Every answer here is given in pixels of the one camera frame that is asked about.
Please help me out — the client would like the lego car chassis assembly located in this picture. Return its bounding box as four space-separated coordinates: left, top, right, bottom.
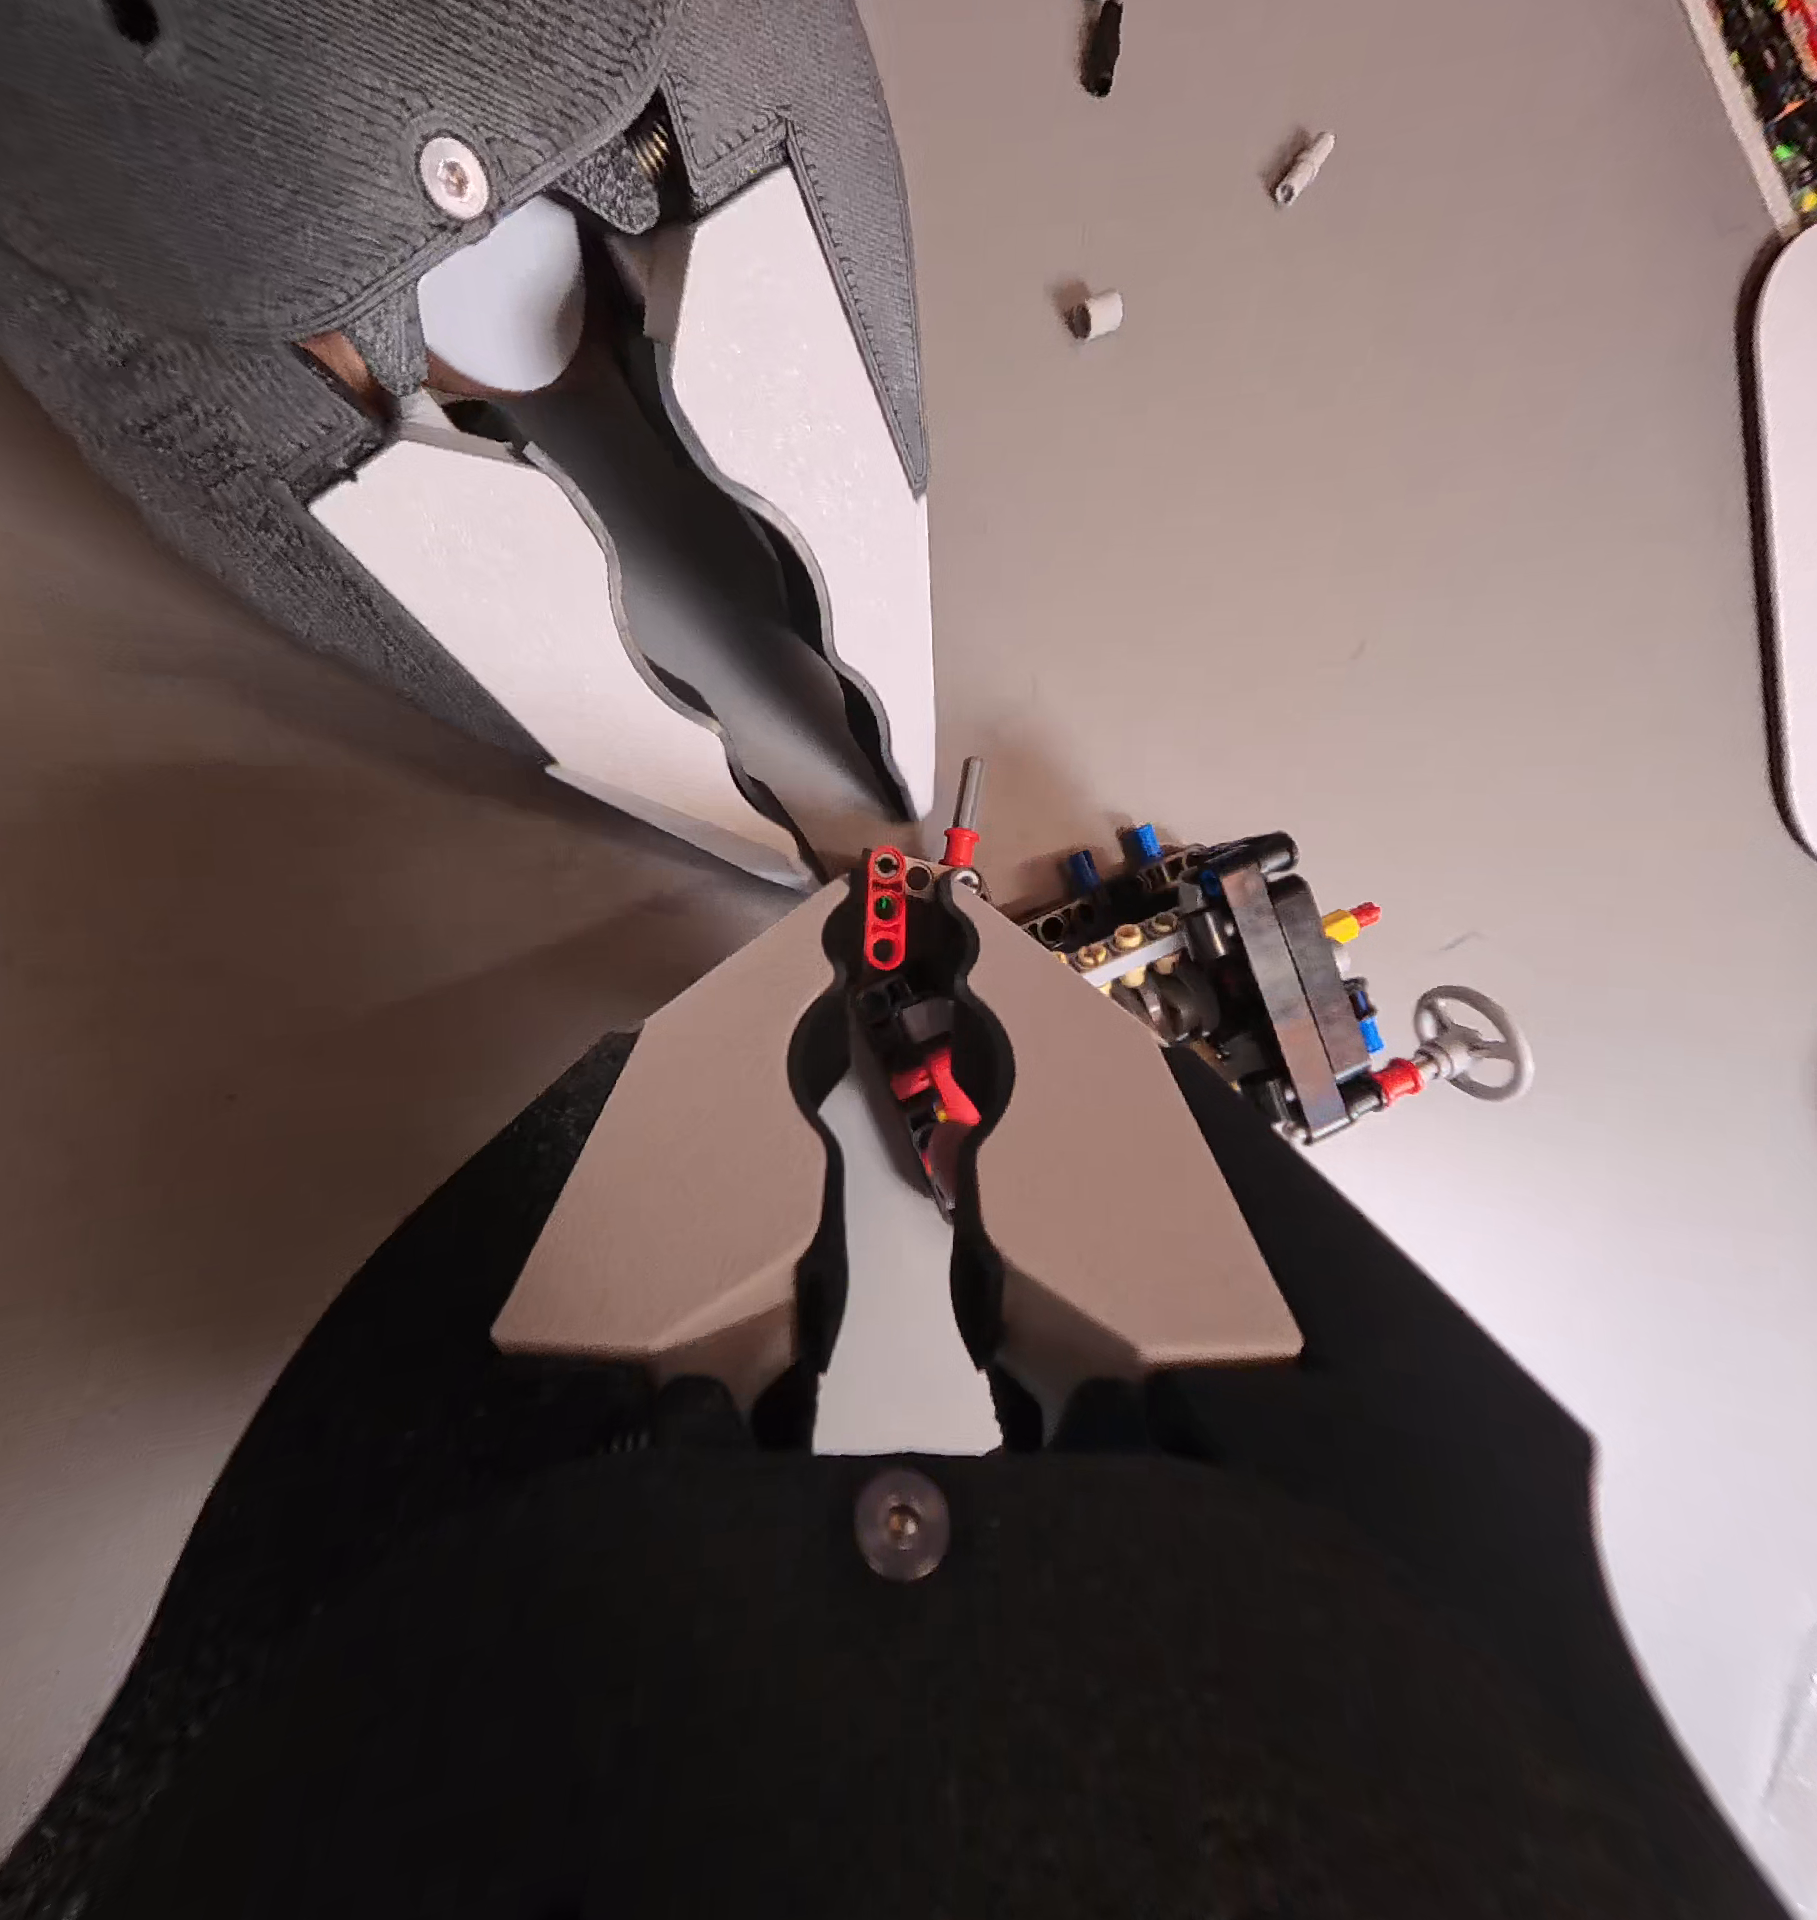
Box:
848 758 1536 1203

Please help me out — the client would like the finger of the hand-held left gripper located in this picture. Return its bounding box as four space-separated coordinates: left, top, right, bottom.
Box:
305 431 850 890
642 161 940 823

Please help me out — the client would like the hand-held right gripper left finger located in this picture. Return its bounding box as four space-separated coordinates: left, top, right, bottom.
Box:
491 878 869 1412

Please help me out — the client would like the lego sticker sheet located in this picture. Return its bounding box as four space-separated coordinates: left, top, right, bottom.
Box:
1680 0 1817 227

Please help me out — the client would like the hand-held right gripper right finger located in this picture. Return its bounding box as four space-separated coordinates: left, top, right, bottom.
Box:
944 886 1306 1420

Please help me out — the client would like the person's left hand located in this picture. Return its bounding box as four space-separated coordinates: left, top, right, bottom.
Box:
305 337 397 416

